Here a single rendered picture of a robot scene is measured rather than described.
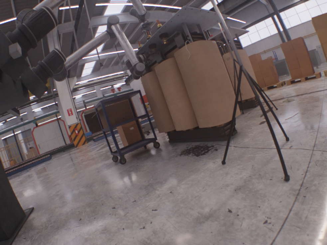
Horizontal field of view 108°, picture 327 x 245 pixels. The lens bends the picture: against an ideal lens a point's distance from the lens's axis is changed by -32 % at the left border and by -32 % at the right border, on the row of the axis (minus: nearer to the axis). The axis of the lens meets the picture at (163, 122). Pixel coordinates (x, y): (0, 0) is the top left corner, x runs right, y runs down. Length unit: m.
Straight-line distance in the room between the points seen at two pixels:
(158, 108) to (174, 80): 0.54
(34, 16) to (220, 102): 1.73
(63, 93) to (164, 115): 10.50
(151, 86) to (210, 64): 0.98
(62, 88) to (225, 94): 11.51
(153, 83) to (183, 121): 0.71
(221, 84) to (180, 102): 0.54
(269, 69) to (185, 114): 4.66
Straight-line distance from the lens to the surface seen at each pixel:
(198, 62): 1.74
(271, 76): 6.28
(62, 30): 14.93
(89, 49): 2.26
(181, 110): 2.04
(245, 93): 3.35
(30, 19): 1.35
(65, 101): 12.25
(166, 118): 2.38
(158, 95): 2.38
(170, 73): 2.06
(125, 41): 2.07
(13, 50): 1.11
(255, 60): 6.43
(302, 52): 5.99
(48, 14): 1.35
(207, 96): 1.72
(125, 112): 2.45
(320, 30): 5.87
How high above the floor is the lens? 0.55
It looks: 5 degrees down
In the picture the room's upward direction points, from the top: 19 degrees counter-clockwise
